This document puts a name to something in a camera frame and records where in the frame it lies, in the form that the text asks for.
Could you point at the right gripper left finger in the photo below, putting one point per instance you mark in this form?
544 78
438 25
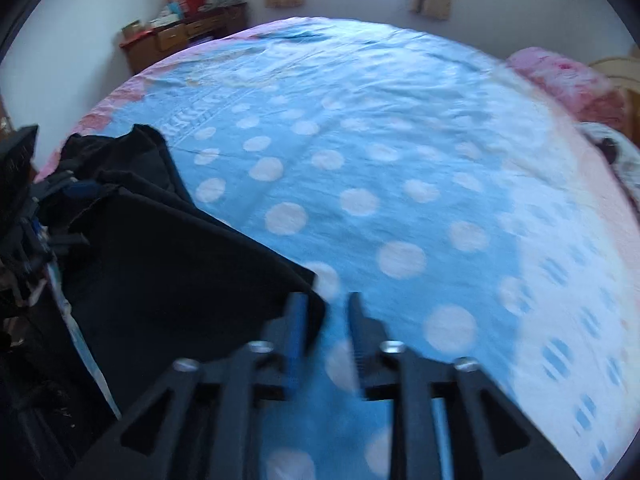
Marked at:
201 420

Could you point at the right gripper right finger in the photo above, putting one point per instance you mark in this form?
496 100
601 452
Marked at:
449 420

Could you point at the black pants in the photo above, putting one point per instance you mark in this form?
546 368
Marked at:
150 276

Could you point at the pink and blue bed sheet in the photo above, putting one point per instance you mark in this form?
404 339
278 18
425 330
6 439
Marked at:
462 204

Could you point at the brown wooden desk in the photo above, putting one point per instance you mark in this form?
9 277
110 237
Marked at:
153 45

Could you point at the cardboard box on desk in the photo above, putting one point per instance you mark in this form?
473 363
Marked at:
132 29

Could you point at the white dotted pillow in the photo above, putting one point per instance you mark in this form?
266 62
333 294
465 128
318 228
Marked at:
622 157

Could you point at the pink floral folded blanket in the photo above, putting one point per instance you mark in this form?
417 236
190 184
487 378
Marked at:
585 93

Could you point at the cream wooden headboard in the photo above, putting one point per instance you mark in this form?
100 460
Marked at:
623 72

